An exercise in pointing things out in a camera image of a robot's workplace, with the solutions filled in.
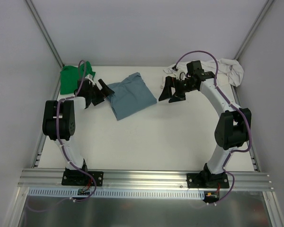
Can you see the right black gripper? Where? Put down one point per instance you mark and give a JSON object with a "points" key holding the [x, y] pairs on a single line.
{"points": [[180, 86]]}

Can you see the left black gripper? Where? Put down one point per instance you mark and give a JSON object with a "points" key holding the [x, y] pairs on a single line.
{"points": [[96, 93]]}

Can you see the blue t shirt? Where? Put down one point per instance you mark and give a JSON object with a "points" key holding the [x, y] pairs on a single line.
{"points": [[130, 96]]}

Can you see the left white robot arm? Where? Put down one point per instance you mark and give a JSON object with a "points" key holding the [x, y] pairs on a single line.
{"points": [[59, 124]]}

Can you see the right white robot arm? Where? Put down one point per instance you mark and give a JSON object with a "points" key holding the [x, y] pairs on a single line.
{"points": [[231, 132]]}

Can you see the green t shirt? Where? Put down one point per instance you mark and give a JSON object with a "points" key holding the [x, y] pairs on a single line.
{"points": [[71, 75]]}

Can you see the white t shirt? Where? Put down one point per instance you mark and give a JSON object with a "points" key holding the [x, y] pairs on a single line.
{"points": [[231, 68]]}

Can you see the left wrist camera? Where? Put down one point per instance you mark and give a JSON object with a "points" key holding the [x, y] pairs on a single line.
{"points": [[91, 81]]}

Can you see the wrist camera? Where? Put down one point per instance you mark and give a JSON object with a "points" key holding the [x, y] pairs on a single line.
{"points": [[179, 74], [91, 81]]}

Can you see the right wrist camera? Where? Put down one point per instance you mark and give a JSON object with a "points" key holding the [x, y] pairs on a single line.
{"points": [[179, 74]]}

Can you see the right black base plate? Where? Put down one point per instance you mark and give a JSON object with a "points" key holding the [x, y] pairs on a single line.
{"points": [[199, 180]]}

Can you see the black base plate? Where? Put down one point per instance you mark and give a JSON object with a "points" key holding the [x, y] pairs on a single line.
{"points": [[76, 178], [199, 180]]}

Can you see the left aluminium frame post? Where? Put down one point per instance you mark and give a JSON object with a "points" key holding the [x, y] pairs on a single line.
{"points": [[37, 18]]}

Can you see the aluminium frame post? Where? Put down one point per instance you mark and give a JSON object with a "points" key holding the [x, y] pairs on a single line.
{"points": [[37, 18], [259, 19]]}

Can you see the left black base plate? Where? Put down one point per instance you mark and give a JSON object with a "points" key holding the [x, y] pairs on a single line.
{"points": [[76, 178]]}

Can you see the aluminium mounting rail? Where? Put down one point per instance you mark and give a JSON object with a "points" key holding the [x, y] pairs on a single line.
{"points": [[144, 180]]}

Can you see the right aluminium frame post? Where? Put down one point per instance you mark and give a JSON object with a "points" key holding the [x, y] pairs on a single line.
{"points": [[259, 19]]}

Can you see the slotted white cable duct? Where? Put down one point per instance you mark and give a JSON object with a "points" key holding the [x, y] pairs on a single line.
{"points": [[118, 193]]}

